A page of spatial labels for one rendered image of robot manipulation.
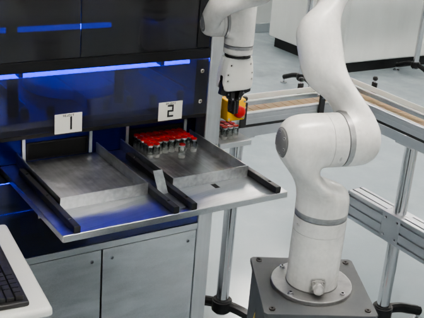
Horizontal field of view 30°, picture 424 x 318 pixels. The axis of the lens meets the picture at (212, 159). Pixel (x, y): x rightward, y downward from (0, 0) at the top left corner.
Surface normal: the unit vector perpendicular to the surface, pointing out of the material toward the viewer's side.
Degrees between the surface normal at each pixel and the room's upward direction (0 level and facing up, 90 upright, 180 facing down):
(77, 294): 90
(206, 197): 0
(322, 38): 61
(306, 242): 90
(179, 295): 90
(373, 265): 0
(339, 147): 85
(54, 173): 0
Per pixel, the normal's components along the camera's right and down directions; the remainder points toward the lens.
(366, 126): 0.23, -0.29
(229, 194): 0.07, -0.93
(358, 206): -0.84, 0.14
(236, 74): 0.50, 0.37
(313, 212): -0.38, 0.30
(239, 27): 0.21, 0.39
